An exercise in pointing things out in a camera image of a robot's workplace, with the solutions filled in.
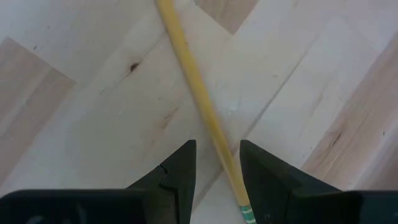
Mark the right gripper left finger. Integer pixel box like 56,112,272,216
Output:
0,139,197,224

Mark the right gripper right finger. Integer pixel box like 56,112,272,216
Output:
239,140,398,224

